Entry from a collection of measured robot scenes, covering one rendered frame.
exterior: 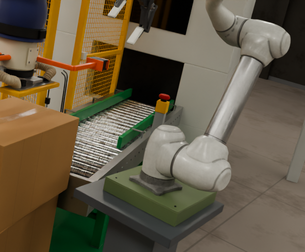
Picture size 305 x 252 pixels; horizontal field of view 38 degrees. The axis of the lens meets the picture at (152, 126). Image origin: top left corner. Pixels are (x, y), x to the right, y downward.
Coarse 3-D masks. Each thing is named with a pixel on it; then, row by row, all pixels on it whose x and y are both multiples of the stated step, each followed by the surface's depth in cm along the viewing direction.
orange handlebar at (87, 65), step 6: (0, 60) 179; (42, 60) 194; (48, 60) 193; (54, 60) 193; (60, 66) 192; (66, 66) 191; (72, 66) 190; (78, 66) 193; (84, 66) 199; (90, 66) 206
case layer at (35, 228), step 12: (48, 204) 226; (24, 216) 202; (36, 216) 215; (48, 216) 230; (12, 228) 194; (24, 228) 206; (36, 228) 219; (48, 228) 235; (0, 240) 186; (12, 240) 197; (24, 240) 210; (36, 240) 224; (48, 240) 239
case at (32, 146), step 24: (0, 120) 196; (24, 120) 203; (48, 120) 210; (72, 120) 218; (0, 144) 170; (24, 144) 183; (48, 144) 202; (72, 144) 226; (0, 168) 172; (24, 168) 189; (48, 168) 209; (0, 192) 177; (24, 192) 195; (48, 192) 217; (0, 216) 182
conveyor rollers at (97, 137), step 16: (112, 112) 395; (128, 112) 409; (144, 112) 424; (80, 128) 335; (96, 128) 342; (112, 128) 350; (128, 128) 363; (80, 144) 307; (96, 144) 314; (112, 144) 320; (128, 144) 327; (80, 160) 279; (96, 160) 286
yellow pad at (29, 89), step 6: (42, 78) 199; (24, 84) 186; (30, 84) 192; (36, 84) 194; (42, 84) 196; (48, 84) 201; (54, 84) 204; (0, 90) 179; (6, 90) 179; (12, 90) 179; (18, 90) 180; (24, 90) 183; (30, 90) 185; (36, 90) 190; (42, 90) 195; (18, 96) 178
